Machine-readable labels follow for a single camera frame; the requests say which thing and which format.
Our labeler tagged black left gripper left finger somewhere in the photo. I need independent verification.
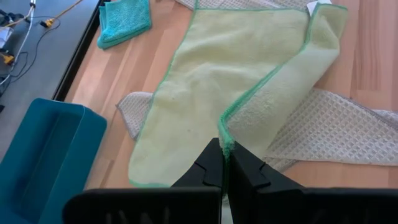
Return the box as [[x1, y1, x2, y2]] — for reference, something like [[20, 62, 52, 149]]
[[63, 138, 226, 224]]

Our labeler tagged yellow power cable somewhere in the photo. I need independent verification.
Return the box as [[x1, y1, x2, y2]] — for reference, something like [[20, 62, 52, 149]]
[[51, 0, 84, 23]]

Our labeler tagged black floor cable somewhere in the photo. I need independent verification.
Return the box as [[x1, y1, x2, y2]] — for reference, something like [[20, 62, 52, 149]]
[[8, 15, 62, 85]]

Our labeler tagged black aluminium table frame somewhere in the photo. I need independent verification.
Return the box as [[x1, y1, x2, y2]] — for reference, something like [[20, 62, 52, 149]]
[[52, 0, 106, 102]]

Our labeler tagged yellow-green microfiber towel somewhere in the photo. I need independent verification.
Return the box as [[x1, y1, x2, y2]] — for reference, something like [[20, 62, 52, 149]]
[[128, 0, 348, 189]]

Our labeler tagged teal plastic bin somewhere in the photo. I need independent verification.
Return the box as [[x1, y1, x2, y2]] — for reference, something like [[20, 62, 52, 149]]
[[0, 98, 108, 224]]

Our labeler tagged white floor cable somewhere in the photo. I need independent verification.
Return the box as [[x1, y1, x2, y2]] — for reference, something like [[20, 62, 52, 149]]
[[0, 0, 35, 85]]

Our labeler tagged teal microfiber towel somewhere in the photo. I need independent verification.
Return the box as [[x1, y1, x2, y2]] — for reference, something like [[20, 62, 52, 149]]
[[97, 0, 152, 50]]

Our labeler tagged yellow power plug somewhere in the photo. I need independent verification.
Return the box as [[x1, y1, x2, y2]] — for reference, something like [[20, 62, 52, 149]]
[[39, 17, 56, 29]]

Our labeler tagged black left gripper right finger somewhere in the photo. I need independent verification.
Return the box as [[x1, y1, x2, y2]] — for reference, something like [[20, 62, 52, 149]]
[[228, 141, 398, 224]]

